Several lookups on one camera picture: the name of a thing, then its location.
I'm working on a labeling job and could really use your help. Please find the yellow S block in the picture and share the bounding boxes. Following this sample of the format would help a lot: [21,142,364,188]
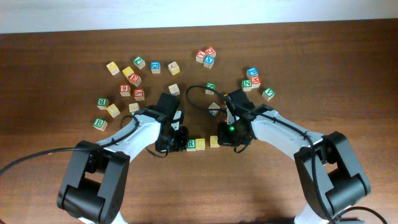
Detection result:
[195,138,206,151]

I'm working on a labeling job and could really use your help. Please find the green P block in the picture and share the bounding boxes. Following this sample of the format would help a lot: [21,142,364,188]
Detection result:
[133,56,146,70]

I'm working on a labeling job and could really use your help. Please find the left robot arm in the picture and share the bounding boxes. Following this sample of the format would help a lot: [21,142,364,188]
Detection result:
[57,93,188,223]

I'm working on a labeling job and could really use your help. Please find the blue P block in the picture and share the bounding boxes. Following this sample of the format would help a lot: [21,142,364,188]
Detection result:
[246,67,259,79]

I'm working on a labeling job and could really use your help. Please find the blue D block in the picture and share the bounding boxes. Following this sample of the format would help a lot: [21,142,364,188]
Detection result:
[150,61,161,74]

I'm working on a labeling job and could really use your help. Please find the blue X block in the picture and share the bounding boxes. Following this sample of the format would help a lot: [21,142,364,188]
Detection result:
[203,55,215,68]

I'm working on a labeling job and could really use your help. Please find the green N block right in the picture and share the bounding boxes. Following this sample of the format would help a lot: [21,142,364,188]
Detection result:
[241,80,252,91]

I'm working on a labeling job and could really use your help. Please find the red 6 block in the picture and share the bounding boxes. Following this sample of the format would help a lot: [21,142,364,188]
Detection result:
[119,84,131,96]

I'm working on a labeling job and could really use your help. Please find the green N block centre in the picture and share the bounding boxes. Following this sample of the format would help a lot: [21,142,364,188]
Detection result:
[205,82,216,95]

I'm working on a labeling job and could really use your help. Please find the yellow block behind E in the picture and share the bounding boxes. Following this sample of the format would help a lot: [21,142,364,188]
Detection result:
[122,67,134,79]

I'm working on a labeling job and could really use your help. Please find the plain picture block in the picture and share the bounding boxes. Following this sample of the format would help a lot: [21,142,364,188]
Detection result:
[169,83,180,96]

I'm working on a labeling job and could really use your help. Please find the plain block blue side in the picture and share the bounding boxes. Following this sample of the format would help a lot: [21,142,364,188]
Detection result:
[208,102,221,117]

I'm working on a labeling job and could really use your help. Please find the red Q block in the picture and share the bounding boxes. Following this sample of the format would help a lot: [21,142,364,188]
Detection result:
[205,47,216,58]

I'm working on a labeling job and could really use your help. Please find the red y block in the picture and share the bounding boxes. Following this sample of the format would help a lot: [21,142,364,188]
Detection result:
[133,88,145,101]
[195,50,206,63]

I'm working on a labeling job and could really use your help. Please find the yellow 1 block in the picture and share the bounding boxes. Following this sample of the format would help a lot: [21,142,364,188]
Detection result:
[106,103,121,118]

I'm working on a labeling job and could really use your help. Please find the green b block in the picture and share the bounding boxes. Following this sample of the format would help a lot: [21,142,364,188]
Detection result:
[93,118,108,131]
[96,98,109,110]

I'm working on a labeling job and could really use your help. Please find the green B block upper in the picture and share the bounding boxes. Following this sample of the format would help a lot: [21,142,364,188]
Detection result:
[96,98,109,110]

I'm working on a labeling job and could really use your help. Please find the green B block lower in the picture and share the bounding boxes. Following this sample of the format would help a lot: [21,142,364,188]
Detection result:
[93,118,108,131]

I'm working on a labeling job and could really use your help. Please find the red M block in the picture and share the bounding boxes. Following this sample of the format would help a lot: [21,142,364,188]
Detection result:
[250,75,261,88]

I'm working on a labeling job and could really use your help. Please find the red Y block top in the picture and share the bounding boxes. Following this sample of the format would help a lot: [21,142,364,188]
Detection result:
[195,50,206,63]

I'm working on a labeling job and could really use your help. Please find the red E block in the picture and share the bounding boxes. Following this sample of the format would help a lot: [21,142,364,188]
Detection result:
[128,73,142,87]

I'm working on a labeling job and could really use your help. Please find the plain 8 block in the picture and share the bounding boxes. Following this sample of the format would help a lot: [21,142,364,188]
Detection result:
[129,103,140,113]

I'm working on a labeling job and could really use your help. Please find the green R block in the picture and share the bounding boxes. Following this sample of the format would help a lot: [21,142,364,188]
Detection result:
[186,139,197,152]

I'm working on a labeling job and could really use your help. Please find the green n block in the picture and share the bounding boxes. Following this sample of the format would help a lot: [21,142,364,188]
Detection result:
[205,82,216,95]
[241,80,252,91]

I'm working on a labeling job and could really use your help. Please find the plain block yellow side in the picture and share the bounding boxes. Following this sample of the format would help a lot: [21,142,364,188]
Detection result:
[168,61,180,75]

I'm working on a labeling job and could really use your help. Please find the green V block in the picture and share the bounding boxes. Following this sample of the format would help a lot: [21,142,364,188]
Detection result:
[262,88,275,101]

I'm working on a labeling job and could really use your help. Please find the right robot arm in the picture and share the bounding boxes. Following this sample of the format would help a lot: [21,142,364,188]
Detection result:
[218,90,371,223]

